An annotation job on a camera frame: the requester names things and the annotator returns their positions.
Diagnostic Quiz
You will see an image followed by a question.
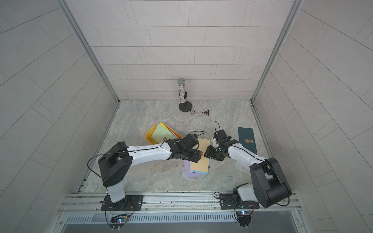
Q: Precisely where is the tan envelope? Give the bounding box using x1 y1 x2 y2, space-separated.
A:
190 138 210 172

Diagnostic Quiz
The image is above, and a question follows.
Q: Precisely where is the purple envelope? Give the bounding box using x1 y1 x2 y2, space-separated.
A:
184 160 204 178

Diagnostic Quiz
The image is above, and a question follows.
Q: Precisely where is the light green envelope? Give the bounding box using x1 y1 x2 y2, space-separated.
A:
151 124 177 144

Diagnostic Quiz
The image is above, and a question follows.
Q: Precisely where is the yellow storage tray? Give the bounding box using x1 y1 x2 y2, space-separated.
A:
145 123 183 145

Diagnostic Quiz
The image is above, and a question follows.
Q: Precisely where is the light blue envelope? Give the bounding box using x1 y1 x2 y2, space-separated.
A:
189 170 208 175

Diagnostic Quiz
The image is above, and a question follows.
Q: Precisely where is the yellow envelope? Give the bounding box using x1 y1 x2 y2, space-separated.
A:
160 122 182 139

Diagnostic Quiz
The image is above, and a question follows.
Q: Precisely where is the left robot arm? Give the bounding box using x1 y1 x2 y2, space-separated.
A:
98 133 201 203

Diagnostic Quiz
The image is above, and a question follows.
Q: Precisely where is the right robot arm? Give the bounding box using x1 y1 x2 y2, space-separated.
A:
205 130 292 208

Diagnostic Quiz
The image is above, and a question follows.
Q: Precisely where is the dark green envelope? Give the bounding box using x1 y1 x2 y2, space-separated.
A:
238 127 257 154

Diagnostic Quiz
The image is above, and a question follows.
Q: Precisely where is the right circuit board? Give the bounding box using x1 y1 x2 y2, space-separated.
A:
236 211 252 227

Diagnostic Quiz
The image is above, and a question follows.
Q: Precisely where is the circuit board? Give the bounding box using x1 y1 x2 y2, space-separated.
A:
109 214 130 229
236 211 252 227

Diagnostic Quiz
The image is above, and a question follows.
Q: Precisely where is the left circuit board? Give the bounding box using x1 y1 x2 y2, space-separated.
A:
109 214 130 229

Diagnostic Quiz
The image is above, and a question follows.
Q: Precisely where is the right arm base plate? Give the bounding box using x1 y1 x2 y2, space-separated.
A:
214 192 260 210

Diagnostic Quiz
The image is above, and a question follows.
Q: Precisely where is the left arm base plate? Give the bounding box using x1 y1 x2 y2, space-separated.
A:
100 195 144 212

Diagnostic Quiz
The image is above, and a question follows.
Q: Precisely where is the aluminium mounting rail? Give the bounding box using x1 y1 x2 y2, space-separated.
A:
58 190 301 215

